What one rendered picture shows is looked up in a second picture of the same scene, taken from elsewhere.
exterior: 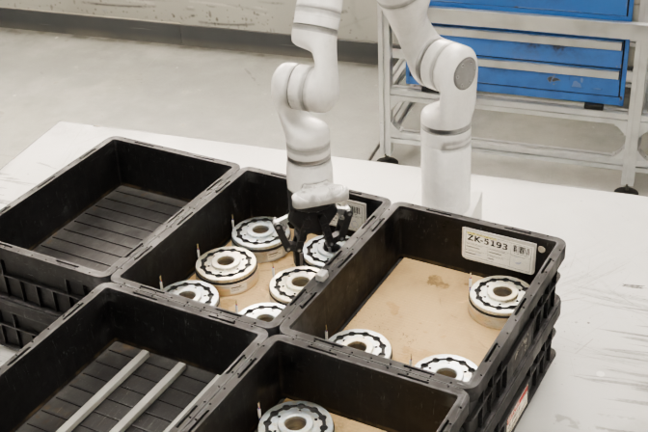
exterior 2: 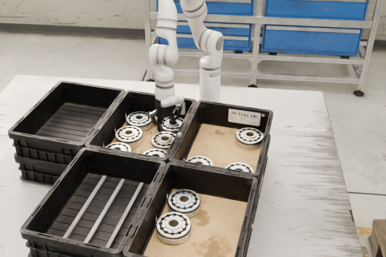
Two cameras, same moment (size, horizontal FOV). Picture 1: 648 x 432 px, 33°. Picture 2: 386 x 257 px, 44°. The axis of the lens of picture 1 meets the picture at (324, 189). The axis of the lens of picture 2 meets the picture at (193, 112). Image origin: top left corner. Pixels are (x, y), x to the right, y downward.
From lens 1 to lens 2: 0.32 m
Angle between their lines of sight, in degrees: 13
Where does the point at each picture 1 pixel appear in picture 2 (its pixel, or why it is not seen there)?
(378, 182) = not seen: hidden behind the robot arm
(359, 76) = (129, 44)
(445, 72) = (212, 43)
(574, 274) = not seen: hidden behind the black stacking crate
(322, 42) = (172, 34)
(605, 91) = (243, 45)
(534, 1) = (212, 8)
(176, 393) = (124, 193)
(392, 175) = (177, 88)
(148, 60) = (29, 42)
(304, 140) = (164, 77)
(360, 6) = (127, 12)
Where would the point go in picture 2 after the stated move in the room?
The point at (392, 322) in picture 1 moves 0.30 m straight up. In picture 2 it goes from (207, 151) to (208, 80)
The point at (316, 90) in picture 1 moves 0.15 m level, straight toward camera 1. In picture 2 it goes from (171, 55) to (181, 75)
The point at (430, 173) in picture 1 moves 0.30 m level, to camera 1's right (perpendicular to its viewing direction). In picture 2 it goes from (204, 86) to (269, 78)
